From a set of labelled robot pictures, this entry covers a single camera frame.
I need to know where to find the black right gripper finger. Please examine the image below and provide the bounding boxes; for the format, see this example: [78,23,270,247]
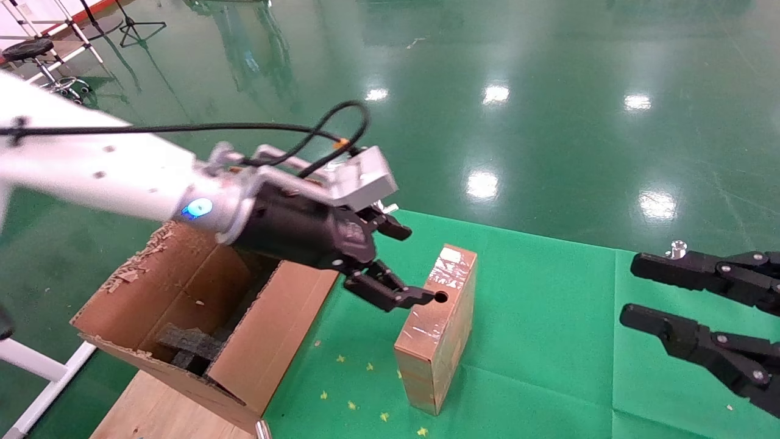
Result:
[630,249,780,316]
[619,303,780,419]

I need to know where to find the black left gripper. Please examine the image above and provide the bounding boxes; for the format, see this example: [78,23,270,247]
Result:
[233,183,437,313]

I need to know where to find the small taped cardboard box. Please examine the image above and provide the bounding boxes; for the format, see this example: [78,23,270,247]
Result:
[394,244,478,416]

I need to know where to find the large open cardboard carton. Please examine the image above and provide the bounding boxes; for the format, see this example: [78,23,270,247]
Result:
[70,219,340,435]

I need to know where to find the green table cloth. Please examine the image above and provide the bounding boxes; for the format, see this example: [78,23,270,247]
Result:
[262,210,780,439]

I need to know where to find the black foam block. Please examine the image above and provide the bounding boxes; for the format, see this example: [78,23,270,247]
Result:
[156,323,225,360]
[172,351,211,374]

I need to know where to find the black tripod stand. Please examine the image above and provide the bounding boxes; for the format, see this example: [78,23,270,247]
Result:
[113,0,167,48]

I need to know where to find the black round base stand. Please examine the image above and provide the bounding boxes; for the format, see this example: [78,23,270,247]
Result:
[78,0,124,41]

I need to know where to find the black round stool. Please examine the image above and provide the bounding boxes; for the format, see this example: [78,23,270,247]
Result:
[2,38,92,103]

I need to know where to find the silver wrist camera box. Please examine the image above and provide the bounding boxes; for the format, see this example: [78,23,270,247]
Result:
[253,145,400,212]

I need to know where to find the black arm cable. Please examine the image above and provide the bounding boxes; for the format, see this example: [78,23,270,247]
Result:
[0,101,371,179]

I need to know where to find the white table leg frame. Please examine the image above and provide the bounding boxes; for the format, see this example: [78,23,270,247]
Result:
[0,335,98,439]

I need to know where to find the white metal rack frame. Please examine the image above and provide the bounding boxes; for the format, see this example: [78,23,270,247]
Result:
[0,0,104,69]

